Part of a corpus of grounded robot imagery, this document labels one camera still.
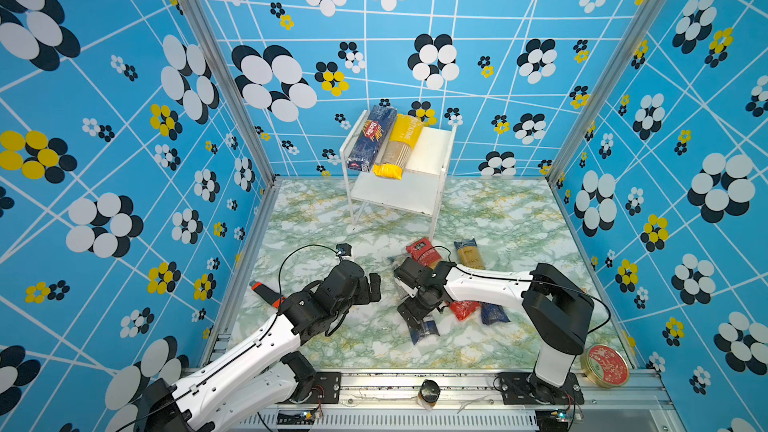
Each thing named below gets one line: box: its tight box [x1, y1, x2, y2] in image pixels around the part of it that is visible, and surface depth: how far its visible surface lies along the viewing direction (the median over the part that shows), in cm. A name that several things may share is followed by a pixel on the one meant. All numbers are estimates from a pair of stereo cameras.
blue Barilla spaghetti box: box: [346, 104, 398, 172], surface depth 80 cm
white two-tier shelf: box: [339, 109, 458, 241], surface depth 87 cm
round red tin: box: [580, 344, 630, 389], surface depth 75 cm
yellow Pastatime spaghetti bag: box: [372, 113, 424, 180], surface depth 79 cm
